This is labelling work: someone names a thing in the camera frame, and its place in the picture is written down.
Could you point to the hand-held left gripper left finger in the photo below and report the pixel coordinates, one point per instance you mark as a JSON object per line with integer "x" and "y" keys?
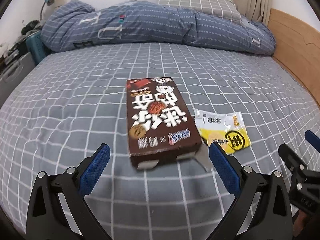
{"x": 96, "y": 167}

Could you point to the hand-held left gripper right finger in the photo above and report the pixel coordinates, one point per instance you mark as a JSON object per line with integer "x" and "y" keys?
{"x": 225, "y": 170}

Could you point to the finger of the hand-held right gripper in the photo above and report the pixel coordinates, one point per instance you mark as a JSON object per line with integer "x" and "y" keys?
{"x": 313, "y": 140}
{"x": 291, "y": 158}

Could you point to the brown printed carton box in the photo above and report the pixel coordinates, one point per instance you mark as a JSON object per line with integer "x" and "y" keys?
{"x": 155, "y": 120}

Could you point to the yellow and white sachet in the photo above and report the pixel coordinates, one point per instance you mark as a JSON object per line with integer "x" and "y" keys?
{"x": 225, "y": 130}

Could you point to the bed with grey checked sheet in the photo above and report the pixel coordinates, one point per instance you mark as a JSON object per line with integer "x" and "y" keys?
{"x": 75, "y": 92}

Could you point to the wooden headboard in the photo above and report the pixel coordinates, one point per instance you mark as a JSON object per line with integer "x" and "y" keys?
{"x": 295, "y": 42}

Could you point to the grey suitcase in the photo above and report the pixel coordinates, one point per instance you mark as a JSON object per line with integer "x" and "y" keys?
{"x": 15, "y": 75}

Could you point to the teal plastic stool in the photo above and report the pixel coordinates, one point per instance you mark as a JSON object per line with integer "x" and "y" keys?
{"x": 37, "y": 47}

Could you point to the blue striped duvet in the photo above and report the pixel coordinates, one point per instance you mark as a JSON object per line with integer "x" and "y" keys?
{"x": 150, "y": 25}

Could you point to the beige curtain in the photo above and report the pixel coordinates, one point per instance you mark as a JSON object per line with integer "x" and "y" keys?
{"x": 252, "y": 0}

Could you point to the dark clutter pile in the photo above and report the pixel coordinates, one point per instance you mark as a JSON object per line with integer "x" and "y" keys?
{"x": 30, "y": 27}

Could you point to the grey checked pillow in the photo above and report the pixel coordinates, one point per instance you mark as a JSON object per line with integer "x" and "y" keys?
{"x": 200, "y": 2}

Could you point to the blue desk lamp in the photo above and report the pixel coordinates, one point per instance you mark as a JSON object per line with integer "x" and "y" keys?
{"x": 48, "y": 0}

